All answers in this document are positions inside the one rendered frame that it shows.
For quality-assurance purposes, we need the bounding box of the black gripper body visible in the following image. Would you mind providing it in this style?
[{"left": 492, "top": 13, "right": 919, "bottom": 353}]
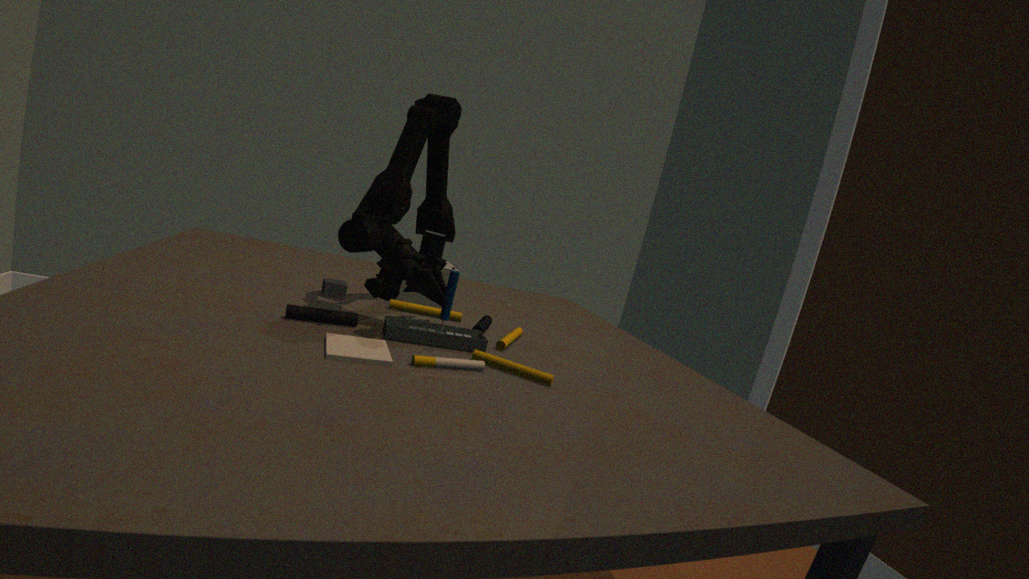
[{"left": 380, "top": 236, "right": 447, "bottom": 293}]

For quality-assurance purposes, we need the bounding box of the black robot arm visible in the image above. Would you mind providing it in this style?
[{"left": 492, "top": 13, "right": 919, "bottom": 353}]
[{"left": 338, "top": 94, "right": 461, "bottom": 301}]

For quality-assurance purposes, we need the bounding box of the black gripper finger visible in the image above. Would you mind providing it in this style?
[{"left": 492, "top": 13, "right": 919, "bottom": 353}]
[
  {"left": 403, "top": 268, "right": 447, "bottom": 307},
  {"left": 432, "top": 266, "right": 446, "bottom": 296}
]

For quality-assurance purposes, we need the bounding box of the grey keyboard with keys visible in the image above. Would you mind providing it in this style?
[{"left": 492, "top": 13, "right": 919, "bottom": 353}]
[{"left": 383, "top": 315, "right": 489, "bottom": 353}]

